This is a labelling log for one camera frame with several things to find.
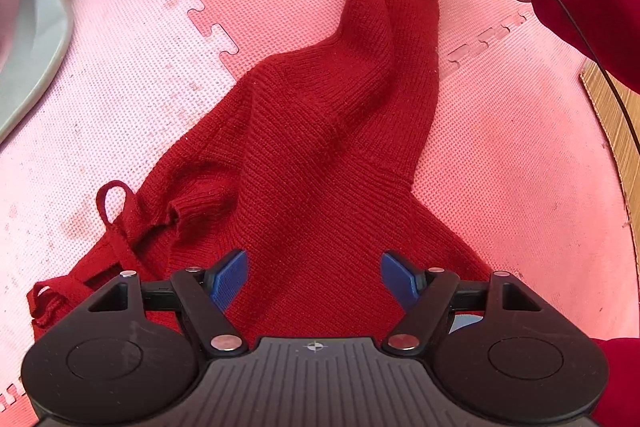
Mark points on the grey curved plastic base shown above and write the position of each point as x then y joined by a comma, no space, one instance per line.
35,42

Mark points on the red knit sweater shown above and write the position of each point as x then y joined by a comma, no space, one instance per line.
310,132

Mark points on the woven bamboo mat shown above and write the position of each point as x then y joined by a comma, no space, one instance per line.
605,107

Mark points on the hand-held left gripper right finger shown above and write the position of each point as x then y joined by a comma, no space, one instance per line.
400,282

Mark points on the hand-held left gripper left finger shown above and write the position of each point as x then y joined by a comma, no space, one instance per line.
230,279

